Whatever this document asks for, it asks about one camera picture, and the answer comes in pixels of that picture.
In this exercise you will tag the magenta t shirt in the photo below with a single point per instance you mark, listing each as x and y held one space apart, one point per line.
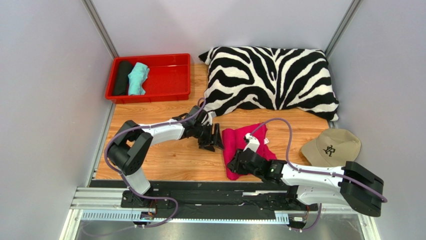
233 140

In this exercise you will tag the zebra print pillow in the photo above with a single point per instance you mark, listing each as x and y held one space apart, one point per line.
257 77

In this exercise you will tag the rolled black t shirt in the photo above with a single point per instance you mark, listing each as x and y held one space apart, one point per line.
124 68

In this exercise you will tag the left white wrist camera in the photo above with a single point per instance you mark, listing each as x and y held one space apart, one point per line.
208 120

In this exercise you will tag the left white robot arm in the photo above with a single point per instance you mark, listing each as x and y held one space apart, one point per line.
127 150

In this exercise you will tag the beige baseball cap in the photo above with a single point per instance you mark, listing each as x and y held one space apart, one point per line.
332 148

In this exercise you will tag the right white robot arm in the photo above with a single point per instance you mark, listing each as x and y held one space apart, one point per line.
350 185

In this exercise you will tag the rolled teal t shirt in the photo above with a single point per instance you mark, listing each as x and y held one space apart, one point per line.
137 77

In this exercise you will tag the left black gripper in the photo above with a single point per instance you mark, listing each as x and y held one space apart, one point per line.
209 141

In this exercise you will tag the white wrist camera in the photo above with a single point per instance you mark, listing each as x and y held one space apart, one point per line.
252 143
208 120

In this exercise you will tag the red plastic tray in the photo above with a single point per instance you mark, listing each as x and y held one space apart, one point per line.
169 78

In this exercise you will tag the aluminium frame rail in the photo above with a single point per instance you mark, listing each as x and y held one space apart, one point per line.
94 214

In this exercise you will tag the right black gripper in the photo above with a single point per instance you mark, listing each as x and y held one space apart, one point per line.
242 160

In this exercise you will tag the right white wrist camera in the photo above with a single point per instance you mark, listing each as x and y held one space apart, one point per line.
252 143

